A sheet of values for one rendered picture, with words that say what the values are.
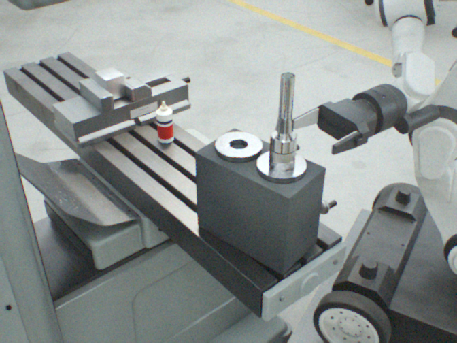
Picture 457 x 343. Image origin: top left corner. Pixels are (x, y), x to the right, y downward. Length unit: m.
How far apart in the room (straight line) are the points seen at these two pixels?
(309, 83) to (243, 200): 2.77
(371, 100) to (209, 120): 2.27
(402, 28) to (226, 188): 0.54
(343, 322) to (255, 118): 1.99
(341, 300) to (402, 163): 1.69
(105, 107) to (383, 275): 0.83
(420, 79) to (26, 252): 0.84
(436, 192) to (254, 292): 0.59
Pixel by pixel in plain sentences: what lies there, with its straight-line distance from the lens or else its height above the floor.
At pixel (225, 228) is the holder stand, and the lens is 1.12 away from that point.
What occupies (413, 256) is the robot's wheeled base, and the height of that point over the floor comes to 0.57.
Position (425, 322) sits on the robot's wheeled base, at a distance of 1.53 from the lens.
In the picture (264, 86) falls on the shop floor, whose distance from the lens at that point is 3.70.
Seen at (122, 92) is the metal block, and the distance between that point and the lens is 1.51.
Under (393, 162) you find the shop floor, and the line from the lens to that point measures 3.09.
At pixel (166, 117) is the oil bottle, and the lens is 1.41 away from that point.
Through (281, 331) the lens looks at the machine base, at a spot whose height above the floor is 0.19.
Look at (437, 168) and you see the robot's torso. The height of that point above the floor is 0.93.
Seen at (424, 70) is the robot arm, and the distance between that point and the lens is 1.21.
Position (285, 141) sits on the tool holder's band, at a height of 1.17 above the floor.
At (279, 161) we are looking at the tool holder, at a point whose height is 1.12.
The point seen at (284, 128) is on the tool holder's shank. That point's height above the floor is 1.19.
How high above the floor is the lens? 1.69
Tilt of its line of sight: 36 degrees down
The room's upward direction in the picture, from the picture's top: straight up
